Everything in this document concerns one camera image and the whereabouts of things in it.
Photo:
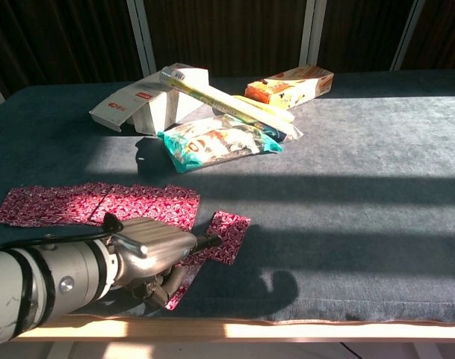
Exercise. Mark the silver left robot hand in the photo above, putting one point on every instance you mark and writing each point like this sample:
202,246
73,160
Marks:
156,247

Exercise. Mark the teal snack bag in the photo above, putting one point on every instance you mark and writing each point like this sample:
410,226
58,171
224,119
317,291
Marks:
216,144

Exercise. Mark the light wooden table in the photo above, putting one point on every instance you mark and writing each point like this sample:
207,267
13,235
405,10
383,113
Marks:
249,331

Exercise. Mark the white carton with red logo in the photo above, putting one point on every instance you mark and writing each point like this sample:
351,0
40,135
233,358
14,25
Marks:
126,102

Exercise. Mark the plain white box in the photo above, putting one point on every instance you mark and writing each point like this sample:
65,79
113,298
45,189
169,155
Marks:
182,101

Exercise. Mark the long pale yellow tube box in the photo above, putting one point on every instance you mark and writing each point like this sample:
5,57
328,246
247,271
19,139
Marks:
219,102

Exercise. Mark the dark blue table cloth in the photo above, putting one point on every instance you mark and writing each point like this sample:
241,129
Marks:
343,205

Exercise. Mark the orange snack box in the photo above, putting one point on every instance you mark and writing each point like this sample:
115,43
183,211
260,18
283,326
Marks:
290,88

